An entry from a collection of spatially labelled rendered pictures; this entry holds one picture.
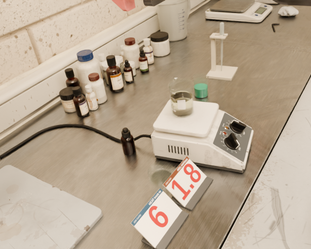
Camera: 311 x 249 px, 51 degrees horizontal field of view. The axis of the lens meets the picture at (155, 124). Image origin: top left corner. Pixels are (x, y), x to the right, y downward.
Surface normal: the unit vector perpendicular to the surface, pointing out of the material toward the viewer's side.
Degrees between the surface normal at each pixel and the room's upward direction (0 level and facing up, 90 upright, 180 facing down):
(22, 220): 0
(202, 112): 0
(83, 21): 90
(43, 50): 90
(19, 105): 90
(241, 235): 0
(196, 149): 90
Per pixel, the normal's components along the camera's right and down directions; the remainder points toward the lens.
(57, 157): -0.11, -0.81
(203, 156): -0.36, 0.57
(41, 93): 0.83, 0.24
